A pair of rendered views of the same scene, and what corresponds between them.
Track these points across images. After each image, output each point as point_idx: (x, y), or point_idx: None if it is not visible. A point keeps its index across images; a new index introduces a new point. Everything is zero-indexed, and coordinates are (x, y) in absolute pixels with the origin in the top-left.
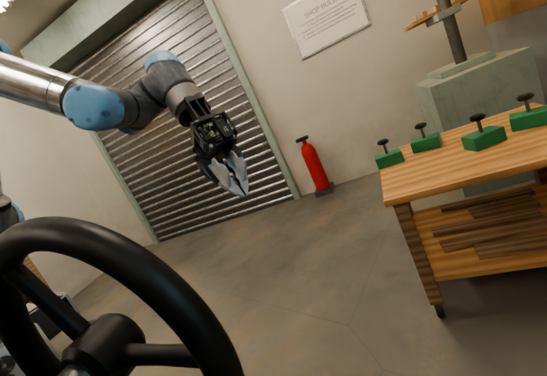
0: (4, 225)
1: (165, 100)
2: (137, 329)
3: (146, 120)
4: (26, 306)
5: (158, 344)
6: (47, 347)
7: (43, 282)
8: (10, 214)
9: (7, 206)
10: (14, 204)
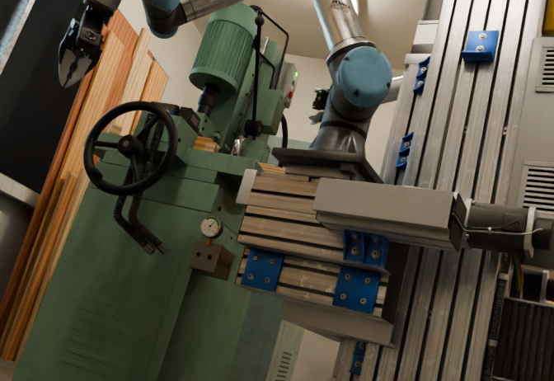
0: (333, 81)
1: None
2: (119, 140)
3: (145, 3)
4: (168, 131)
5: (109, 142)
6: (166, 151)
7: (150, 121)
8: (334, 68)
9: (329, 59)
10: (348, 53)
